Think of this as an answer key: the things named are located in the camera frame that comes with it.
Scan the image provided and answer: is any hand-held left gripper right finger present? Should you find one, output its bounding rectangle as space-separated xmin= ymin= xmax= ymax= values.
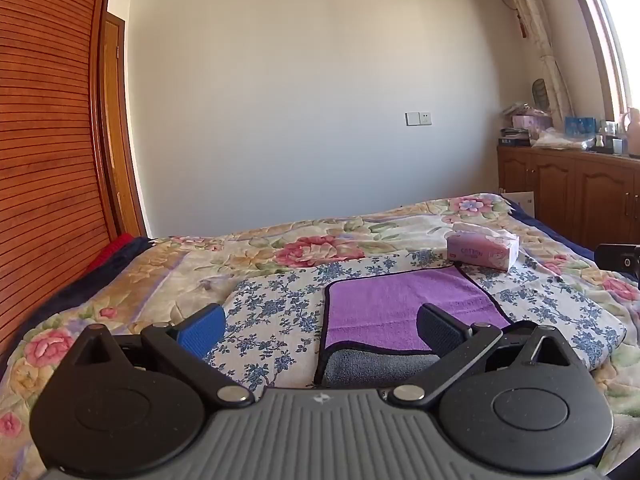
xmin=387 ymin=303 xmax=584 ymax=409

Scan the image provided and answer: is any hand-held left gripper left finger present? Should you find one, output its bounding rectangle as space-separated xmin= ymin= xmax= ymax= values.
xmin=65 ymin=303 xmax=256 ymax=409

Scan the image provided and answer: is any purple towel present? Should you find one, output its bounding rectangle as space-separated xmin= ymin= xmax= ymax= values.
xmin=320 ymin=266 xmax=513 ymax=357

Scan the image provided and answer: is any grey towel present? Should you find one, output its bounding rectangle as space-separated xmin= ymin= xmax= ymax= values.
xmin=315 ymin=347 xmax=444 ymax=389

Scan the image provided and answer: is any navy bed sheet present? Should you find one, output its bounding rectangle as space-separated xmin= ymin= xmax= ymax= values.
xmin=504 ymin=199 xmax=597 ymax=262

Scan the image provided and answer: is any wooden cabinet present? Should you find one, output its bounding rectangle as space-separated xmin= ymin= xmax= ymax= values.
xmin=496 ymin=144 xmax=640 ymax=257

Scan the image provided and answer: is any blue floral cloth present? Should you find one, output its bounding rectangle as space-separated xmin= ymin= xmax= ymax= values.
xmin=202 ymin=247 xmax=629 ymax=392

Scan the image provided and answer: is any pink tissue box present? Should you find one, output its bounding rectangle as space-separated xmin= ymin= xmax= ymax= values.
xmin=446 ymin=222 xmax=519 ymax=272

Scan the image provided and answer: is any white cardboard box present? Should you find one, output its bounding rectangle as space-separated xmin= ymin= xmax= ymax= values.
xmin=501 ymin=191 xmax=536 ymax=219

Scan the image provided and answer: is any red cloth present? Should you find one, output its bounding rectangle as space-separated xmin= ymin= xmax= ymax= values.
xmin=82 ymin=233 xmax=136 ymax=274

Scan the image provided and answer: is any dark blue cloth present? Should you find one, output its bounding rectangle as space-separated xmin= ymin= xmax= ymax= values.
xmin=20 ymin=236 xmax=157 ymax=332

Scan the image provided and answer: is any pink bottle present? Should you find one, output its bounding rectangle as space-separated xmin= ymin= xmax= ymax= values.
xmin=627 ymin=107 xmax=640 ymax=157

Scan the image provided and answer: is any clear plastic bag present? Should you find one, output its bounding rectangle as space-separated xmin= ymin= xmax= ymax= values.
xmin=531 ymin=128 xmax=587 ymax=150

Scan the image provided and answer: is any blue carton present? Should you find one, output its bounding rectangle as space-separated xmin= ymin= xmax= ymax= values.
xmin=564 ymin=116 xmax=599 ymax=141

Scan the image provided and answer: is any floral bed blanket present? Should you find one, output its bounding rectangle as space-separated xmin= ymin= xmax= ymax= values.
xmin=0 ymin=192 xmax=640 ymax=480

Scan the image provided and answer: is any pink storage box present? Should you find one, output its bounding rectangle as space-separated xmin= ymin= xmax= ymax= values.
xmin=512 ymin=114 xmax=554 ymax=131

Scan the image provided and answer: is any grey hand fan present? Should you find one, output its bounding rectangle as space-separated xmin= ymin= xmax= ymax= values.
xmin=531 ymin=77 xmax=551 ymax=114

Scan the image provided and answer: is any wooden door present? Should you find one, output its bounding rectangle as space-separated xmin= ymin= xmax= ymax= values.
xmin=97 ymin=12 xmax=149 ymax=239

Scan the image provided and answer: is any cream curtain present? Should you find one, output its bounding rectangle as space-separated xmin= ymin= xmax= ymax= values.
xmin=492 ymin=0 xmax=576 ymax=122

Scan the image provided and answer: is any wooden slatted wardrobe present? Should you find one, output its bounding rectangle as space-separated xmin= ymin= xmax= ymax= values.
xmin=0 ymin=0 xmax=121 ymax=306

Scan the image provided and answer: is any wooden window frame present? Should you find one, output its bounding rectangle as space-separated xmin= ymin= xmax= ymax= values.
xmin=570 ymin=0 xmax=640 ymax=126

